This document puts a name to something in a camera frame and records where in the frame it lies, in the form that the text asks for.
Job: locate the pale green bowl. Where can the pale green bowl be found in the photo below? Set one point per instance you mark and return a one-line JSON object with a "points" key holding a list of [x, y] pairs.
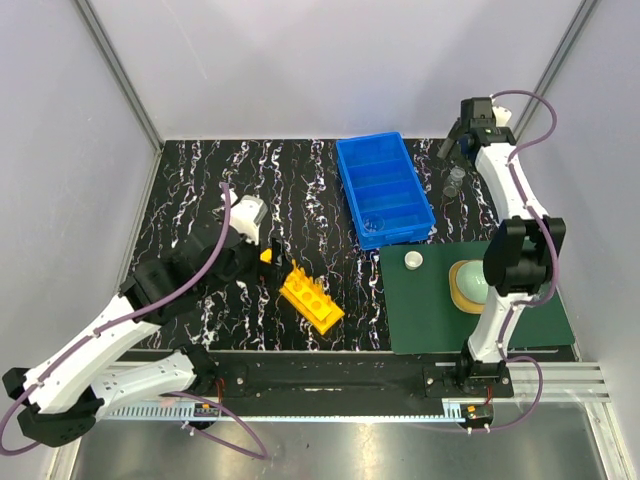
{"points": [[471, 282]]}

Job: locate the yellow test tube rack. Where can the yellow test tube rack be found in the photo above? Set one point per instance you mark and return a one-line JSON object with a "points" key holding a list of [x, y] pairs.
{"points": [[318, 309]]}

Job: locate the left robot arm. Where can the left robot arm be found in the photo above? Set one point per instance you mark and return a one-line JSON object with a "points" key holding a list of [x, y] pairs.
{"points": [[63, 398]]}

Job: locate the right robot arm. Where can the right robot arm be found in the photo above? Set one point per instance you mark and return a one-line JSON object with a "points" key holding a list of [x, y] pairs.
{"points": [[521, 263]]}

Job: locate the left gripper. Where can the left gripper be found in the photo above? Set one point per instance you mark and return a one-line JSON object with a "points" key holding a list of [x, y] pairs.
{"points": [[261, 261]]}

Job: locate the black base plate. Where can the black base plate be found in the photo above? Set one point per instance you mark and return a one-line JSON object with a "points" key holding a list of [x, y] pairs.
{"points": [[242, 374]]}

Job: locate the white round cap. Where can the white round cap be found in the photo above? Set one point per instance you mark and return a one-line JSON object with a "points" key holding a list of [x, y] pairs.
{"points": [[413, 260]]}

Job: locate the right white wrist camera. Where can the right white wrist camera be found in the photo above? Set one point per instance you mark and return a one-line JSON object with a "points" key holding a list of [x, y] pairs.
{"points": [[501, 114]]}

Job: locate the small clear vial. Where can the small clear vial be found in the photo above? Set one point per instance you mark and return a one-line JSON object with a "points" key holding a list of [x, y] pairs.
{"points": [[453, 182]]}

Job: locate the green mat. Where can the green mat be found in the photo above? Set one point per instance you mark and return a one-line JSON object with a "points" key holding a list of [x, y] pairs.
{"points": [[423, 319]]}

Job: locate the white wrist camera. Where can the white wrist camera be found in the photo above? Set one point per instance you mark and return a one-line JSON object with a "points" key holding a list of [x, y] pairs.
{"points": [[246, 217], [501, 114]]}

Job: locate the aluminium frame rail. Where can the aluminium frame rail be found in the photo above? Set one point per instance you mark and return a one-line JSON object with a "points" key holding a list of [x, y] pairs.
{"points": [[100, 37]]}

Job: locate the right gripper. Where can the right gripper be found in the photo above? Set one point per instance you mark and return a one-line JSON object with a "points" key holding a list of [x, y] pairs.
{"points": [[449, 141]]}

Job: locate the clear round flask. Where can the clear round flask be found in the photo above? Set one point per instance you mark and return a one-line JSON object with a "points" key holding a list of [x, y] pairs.
{"points": [[373, 223]]}

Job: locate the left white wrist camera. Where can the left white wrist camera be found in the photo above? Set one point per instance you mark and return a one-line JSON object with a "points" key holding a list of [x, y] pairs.
{"points": [[246, 217]]}

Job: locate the blue plastic compartment bin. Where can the blue plastic compartment bin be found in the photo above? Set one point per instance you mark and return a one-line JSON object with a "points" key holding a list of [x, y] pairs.
{"points": [[378, 176]]}

